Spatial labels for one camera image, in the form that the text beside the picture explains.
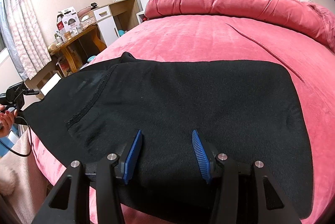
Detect black pants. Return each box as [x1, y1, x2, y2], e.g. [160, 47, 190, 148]
[24, 53, 313, 223]

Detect person's left hand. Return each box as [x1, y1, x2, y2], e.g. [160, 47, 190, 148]
[0, 105, 18, 138]

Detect white patterned curtain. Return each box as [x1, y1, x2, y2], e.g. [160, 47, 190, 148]
[1, 0, 51, 81]

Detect wooden desk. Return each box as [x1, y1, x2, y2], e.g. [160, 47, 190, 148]
[24, 0, 139, 99]

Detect white product box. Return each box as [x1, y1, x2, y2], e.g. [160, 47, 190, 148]
[56, 7, 80, 37]

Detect white cabinet with drawer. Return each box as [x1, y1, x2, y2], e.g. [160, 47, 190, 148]
[93, 5, 119, 46]

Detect pink bed blanket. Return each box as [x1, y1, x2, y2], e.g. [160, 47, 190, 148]
[33, 15, 334, 223]

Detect white bedside table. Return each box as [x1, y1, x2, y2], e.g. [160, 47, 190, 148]
[136, 11, 145, 24]

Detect red folded duvet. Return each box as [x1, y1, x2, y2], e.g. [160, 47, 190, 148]
[145, 0, 328, 44]

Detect red ruffled pillow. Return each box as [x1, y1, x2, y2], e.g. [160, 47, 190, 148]
[307, 2, 334, 53]

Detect black cable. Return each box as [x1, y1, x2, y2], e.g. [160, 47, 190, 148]
[0, 115, 32, 158]

